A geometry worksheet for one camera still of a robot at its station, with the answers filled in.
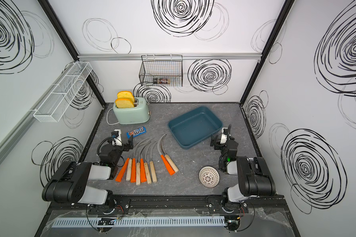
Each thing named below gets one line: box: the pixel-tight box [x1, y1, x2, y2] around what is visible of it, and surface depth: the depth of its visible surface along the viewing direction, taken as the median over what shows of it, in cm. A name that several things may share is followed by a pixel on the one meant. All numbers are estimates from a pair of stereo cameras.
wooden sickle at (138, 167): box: [135, 139, 152, 186], surface depth 84 cm
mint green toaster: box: [112, 97, 151, 125], surface depth 102 cm
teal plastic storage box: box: [167, 106, 224, 150], surface depth 109 cm
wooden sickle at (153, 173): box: [149, 140, 159, 184], surface depth 84 cm
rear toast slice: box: [116, 90, 135, 102], surface depth 98 cm
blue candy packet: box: [126, 126, 147, 139], surface depth 104 cm
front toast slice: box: [115, 97, 135, 109], surface depth 96 cm
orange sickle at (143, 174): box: [140, 139, 155, 183], surface depth 86 cm
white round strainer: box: [198, 165, 221, 189], surface depth 83 cm
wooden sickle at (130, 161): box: [126, 139, 146, 182], surface depth 86 cm
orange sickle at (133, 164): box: [130, 138, 151, 183], surface depth 86 cm
